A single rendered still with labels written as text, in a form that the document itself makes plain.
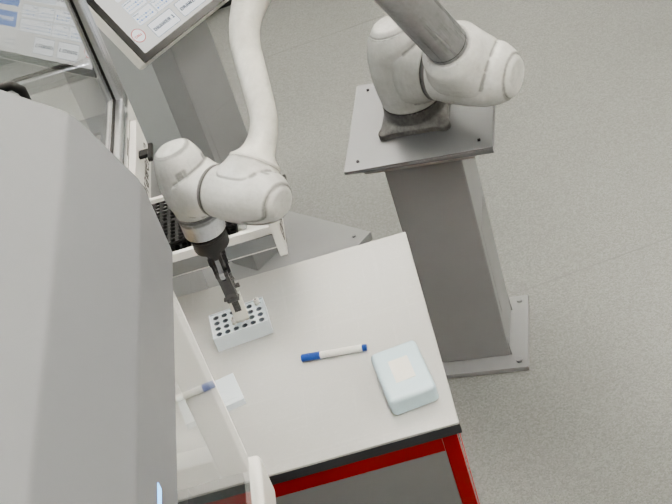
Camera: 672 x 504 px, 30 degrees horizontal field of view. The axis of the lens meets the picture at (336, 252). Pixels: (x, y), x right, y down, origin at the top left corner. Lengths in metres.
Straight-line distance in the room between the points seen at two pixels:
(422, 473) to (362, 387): 0.20
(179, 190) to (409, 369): 0.56
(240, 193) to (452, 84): 0.74
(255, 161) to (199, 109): 1.43
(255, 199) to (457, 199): 0.99
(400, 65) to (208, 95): 0.94
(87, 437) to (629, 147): 3.11
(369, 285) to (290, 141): 2.09
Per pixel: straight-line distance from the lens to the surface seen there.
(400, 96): 3.04
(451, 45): 2.81
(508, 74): 2.89
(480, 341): 3.51
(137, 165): 3.10
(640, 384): 3.43
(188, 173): 2.41
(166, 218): 2.89
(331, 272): 2.78
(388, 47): 2.99
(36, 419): 1.31
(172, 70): 3.71
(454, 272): 3.35
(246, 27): 2.51
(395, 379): 2.41
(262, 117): 2.39
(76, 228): 1.61
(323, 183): 4.45
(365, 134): 3.16
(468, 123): 3.09
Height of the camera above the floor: 2.44
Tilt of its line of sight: 36 degrees down
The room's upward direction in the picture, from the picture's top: 19 degrees counter-clockwise
